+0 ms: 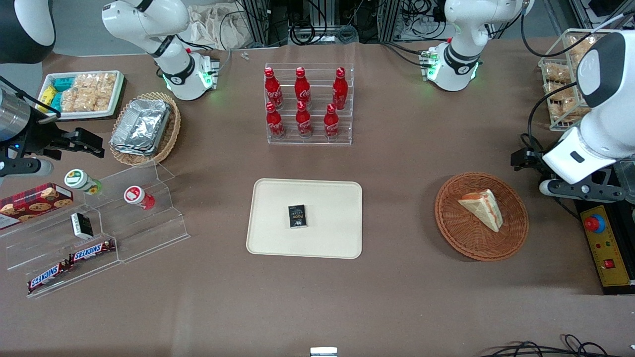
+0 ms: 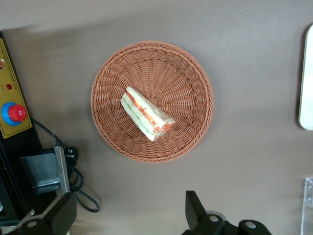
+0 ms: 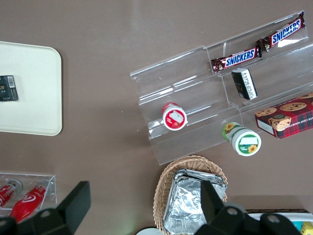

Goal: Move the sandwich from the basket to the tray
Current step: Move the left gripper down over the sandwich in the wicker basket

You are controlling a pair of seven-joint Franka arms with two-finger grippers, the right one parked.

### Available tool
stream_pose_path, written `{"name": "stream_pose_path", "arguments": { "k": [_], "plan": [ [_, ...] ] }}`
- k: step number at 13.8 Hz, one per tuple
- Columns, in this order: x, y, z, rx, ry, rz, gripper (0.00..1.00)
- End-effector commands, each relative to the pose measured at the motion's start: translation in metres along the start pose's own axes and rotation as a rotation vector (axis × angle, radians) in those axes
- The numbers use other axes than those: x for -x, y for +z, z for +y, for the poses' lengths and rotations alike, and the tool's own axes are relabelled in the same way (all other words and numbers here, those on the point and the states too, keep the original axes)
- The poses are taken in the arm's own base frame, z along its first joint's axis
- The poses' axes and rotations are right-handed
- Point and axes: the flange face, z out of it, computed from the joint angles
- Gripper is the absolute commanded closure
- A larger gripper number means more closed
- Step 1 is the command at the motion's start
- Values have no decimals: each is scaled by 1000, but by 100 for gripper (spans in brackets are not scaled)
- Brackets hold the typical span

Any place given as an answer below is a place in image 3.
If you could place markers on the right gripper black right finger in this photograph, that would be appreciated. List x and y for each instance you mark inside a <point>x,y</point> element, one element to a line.
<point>210,203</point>

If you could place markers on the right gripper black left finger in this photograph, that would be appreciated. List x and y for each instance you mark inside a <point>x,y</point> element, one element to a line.
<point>75,203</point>

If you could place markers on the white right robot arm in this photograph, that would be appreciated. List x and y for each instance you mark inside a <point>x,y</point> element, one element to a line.
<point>146,232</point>

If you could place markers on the oval wicker basket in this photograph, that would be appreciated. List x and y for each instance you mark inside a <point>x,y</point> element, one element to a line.
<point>163,182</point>

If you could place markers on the white rectangular snack tray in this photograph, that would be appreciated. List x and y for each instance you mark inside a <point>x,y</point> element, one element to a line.
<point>303,216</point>

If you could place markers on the cream plastic serving tray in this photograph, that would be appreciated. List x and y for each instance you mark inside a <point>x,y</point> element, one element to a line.
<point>36,73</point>

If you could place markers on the aluminium foil container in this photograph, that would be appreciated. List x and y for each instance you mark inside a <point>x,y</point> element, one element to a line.
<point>193,172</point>
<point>185,198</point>

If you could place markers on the clear acrylic bottle rack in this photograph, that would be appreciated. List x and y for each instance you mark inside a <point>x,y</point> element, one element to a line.
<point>52,186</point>

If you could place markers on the red cola bottle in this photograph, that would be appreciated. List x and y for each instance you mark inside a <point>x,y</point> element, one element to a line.
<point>24,203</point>
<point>5,195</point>

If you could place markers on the green sunflower yogurt cup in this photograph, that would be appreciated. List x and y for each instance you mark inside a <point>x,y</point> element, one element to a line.
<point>245,143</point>

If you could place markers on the teal snack packet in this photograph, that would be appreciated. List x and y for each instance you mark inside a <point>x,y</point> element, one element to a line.
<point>297,225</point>

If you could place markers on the red strawberry yogurt cup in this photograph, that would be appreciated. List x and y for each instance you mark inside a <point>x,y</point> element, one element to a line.
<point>174,117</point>

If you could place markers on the yellow snack packet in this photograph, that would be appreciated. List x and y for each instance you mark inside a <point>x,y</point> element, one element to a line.
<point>307,228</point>

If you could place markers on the red tartan cookie box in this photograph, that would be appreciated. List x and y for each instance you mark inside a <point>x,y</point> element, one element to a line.
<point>288,117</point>

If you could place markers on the small black snack box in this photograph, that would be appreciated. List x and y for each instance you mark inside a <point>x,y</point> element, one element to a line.
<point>8,90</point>
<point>244,84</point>

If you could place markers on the clear acrylic stepped stand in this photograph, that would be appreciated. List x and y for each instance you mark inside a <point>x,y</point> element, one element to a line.
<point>185,80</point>

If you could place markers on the Snickers chocolate bar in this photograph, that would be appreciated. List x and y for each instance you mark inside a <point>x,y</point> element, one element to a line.
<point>239,58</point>
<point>286,30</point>

